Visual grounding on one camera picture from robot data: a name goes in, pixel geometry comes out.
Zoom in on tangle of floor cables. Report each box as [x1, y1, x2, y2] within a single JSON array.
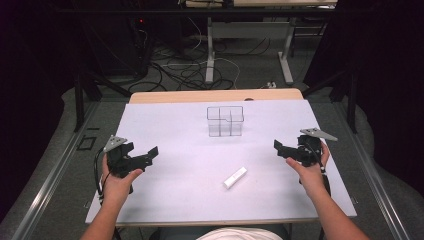
[[128, 16, 272, 93]]

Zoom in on small white rectangular box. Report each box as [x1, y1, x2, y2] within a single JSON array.
[[222, 166, 249, 190]]

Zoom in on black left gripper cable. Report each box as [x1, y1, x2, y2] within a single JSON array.
[[93, 146, 112, 202]]

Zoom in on black metal stand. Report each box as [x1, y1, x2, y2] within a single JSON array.
[[73, 63, 132, 133]]

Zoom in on white metal desk frame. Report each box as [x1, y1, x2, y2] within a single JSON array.
[[203, 15, 298, 86]]

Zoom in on white table mat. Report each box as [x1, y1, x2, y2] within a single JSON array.
[[84, 99, 358, 225]]

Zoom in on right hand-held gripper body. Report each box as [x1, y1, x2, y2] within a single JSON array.
[[287, 127, 339, 168]]

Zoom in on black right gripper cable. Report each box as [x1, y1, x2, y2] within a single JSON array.
[[305, 142, 333, 198]]

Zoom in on person's white shirt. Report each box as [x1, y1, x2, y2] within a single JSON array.
[[196, 226, 285, 240]]

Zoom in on black computer tower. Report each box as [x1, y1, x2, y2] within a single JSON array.
[[123, 15, 152, 78]]

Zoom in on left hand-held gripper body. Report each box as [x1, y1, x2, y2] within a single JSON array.
[[102, 134, 149, 179]]

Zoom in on person's left hand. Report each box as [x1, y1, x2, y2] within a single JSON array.
[[100, 154, 145, 205]]

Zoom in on metal floor rail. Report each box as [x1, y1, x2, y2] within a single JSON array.
[[11, 101, 101, 240], [333, 101, 411, 240]]

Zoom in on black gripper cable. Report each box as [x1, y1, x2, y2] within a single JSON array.
[[305, 142, 333, 198], [93, 146, 112, 202]]

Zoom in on person's right hand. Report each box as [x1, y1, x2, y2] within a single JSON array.
[[285, 141, 331, 198]]

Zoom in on clear plastic compartment organizer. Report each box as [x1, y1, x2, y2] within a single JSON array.
[[206, 105, 245, 138]]

